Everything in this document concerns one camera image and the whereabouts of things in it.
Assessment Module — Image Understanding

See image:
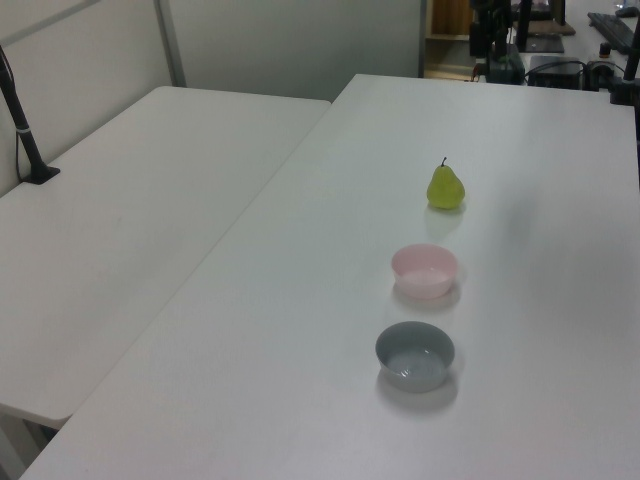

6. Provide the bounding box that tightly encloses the grey bowl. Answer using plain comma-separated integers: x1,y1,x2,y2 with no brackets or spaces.
375,321,457,394

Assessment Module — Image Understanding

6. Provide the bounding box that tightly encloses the black control box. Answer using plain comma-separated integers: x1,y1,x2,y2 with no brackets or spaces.
524,54,587,89

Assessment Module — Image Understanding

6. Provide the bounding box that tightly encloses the pink bowl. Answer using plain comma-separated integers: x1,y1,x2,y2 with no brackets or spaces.
390,243,459,301

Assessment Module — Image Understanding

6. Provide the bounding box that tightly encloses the black monitor stand base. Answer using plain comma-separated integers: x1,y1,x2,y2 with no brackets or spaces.
519,33,567,55

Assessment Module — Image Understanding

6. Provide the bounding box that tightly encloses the wooden shelf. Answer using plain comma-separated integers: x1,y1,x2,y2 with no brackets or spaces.
424,0,474,79

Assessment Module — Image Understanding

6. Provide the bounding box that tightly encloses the black clamp mount pole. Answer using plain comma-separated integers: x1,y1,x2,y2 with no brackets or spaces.
607,29,640,107

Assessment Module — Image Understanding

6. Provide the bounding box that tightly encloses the black keyboard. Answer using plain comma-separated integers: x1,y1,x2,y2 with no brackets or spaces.
587,11,640,54

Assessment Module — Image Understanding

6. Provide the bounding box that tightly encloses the black camera pole with base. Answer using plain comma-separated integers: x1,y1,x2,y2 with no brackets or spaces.
0,44,62,187

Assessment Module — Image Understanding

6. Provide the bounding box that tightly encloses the green pear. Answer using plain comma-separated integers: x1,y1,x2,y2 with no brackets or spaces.
426,156,467,211

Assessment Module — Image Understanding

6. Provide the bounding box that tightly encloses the grey partition frame post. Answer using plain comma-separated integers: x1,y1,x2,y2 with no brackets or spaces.
154,0,188,89

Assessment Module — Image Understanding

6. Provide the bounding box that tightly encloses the black equipment rack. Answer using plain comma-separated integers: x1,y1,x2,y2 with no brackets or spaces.
468,0,526,84

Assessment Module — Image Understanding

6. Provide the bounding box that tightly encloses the white side table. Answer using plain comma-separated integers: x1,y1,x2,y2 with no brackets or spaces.
0,85,334,429

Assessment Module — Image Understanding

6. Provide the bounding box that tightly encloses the grey box with red button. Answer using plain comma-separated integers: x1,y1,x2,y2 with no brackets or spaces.
585,43,615,92

